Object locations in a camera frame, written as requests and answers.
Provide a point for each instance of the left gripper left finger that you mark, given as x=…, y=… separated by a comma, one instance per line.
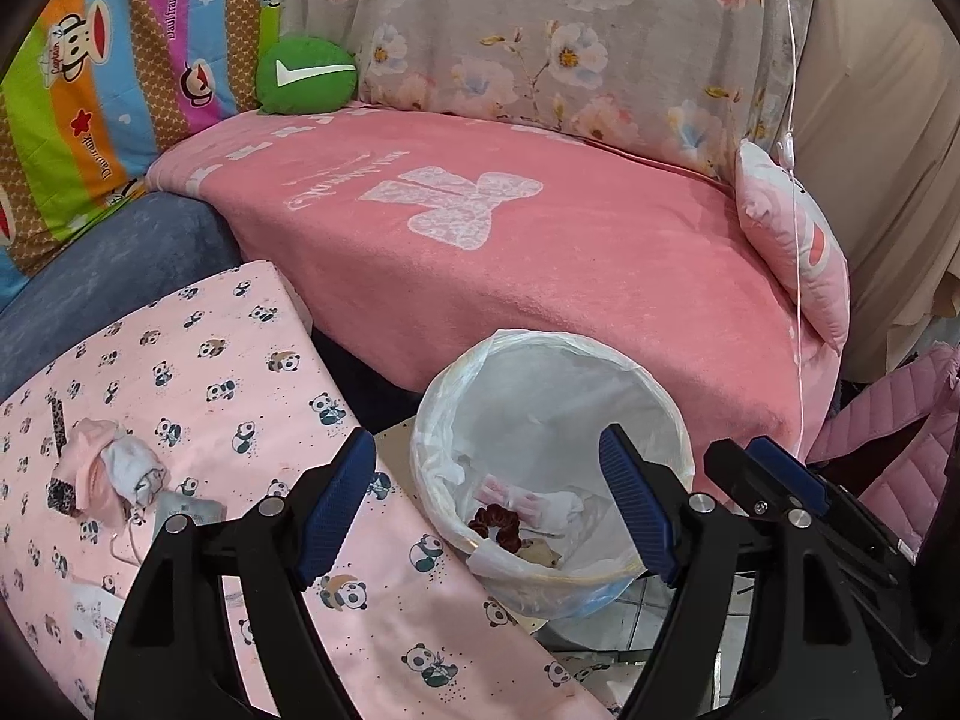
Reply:
x=327, y=499

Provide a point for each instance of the small pink pillow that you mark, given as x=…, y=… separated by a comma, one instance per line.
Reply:
x=786, y=227

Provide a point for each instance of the pink towel blanket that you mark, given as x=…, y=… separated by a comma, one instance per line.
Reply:
x=412, y=236

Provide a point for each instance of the white lined trash bin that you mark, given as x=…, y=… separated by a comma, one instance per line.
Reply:
x=529, y=408

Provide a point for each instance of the leopard print hair band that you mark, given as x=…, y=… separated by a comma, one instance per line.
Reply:
x=61, y=492

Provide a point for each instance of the blue grey mattress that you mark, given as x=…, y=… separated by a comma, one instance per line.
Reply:
x=152, y=247

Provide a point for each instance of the white folded sock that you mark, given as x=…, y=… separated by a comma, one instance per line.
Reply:
x=133, y=470

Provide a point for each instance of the pink panda print sheet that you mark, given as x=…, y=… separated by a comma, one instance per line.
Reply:
x=221, y=381

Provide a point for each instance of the dark red velvet scrunchie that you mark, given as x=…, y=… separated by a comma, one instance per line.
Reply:
x=493, y=521

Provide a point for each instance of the beige curtain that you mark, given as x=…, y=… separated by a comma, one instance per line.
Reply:
x=877, y=145

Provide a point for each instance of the grey floral pillow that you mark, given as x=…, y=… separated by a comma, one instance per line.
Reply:
x=680, y=81

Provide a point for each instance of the beige knotted stocking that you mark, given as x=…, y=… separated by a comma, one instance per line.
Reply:
x=537, y=551

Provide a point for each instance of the green checkmark cushion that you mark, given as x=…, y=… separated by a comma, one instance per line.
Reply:
x=305, y=75

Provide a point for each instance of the grey velvet pouch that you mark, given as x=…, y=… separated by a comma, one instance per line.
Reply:
x=200, y=511

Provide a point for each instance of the pink quilted bag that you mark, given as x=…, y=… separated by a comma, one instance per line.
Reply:
x=890, y=445

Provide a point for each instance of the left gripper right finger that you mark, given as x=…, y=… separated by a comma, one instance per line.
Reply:
x=647, y=496

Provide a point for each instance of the colourful monkey print quilt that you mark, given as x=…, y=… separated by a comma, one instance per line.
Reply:
x=98, y=90

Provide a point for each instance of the white hotel paper bag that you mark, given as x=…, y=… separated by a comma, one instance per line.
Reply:
x=94, y=612

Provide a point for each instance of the pink white trash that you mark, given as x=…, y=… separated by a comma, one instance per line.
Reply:
x=543, y=512

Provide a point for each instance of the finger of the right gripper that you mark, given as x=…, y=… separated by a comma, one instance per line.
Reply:
x=790, y=473

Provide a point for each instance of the pink cleaning cloth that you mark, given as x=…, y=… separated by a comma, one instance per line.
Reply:
x=95, y=498

